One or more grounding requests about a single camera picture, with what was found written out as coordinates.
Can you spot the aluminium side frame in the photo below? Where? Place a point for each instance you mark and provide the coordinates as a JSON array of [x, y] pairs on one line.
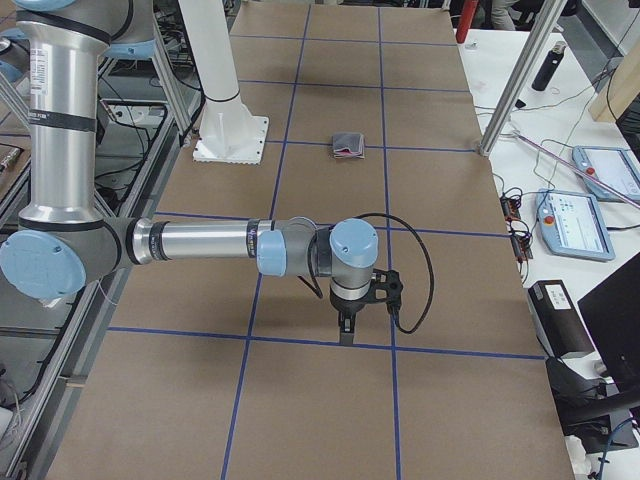
[[62, 255]]

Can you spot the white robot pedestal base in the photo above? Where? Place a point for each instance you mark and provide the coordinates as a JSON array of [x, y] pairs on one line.
[[228, 132]]

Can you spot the blue teach pendant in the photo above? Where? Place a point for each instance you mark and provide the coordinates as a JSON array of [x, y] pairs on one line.
[[572, 225], [614, 167]]

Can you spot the far blue teach pendant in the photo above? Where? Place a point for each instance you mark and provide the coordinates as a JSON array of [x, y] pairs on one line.
[[614, 167]]

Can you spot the red cylinder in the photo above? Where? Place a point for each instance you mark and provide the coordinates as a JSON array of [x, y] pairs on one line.
[[465, 20]]

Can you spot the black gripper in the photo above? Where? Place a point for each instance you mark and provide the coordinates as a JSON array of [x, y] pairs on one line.
[[349, 304]]

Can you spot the black power adapter box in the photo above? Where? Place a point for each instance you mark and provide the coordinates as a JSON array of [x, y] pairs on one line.
[[557, 322]]

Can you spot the near blue teach pendant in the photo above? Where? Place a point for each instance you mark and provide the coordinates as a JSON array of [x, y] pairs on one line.
[[572, 225]]

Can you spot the black water bottle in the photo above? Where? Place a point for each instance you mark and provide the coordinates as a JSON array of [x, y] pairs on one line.
[[549, 66]]

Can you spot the black monitor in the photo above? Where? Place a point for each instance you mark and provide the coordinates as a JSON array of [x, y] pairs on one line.
[[611, 314]]

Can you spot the pink towel with grey edge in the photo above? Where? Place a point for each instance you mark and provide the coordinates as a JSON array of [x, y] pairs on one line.
[[348, 145]]

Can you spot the aluminium frame post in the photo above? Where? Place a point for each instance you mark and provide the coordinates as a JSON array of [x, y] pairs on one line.
[[543, 26]]

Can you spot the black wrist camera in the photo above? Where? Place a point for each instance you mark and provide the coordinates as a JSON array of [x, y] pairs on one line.
[[386, 287]]

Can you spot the circuit board with wires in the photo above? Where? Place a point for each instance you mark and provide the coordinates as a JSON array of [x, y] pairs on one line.
[[519, 232]]

